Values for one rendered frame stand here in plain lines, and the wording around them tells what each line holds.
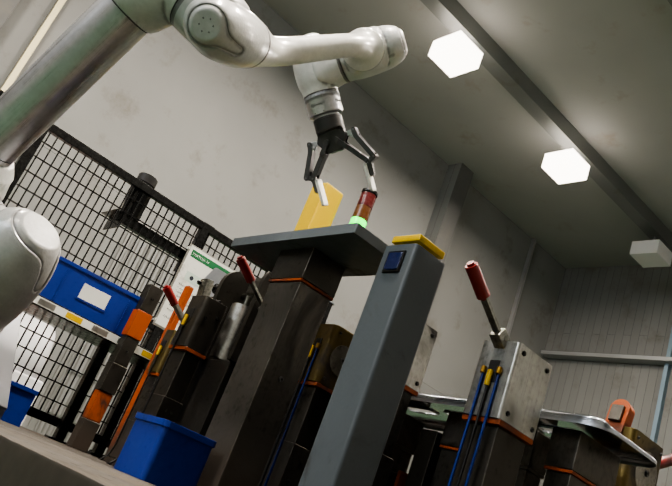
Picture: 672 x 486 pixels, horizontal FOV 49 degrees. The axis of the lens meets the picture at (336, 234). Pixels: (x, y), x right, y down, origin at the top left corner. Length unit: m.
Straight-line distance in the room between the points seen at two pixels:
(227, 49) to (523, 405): 0.76
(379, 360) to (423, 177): 10.42
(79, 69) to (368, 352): 0.76
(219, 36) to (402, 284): 0.54
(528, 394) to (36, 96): 0.99
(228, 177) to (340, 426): 8.28
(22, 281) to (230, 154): 7.92
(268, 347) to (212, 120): 8.10
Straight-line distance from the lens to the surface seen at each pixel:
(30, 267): 1.45
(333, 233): 1.19
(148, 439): 1.18
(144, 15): 1.41
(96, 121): 8.61
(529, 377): 1.12
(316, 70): 1.86
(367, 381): 1.02
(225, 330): 1.63
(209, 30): 1.31
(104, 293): 2.26
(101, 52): 1.44
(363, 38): 1.75
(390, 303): 1.06
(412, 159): 11.30
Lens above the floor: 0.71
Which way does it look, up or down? 22 degrees up
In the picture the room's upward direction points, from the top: 22 degrees clockwise
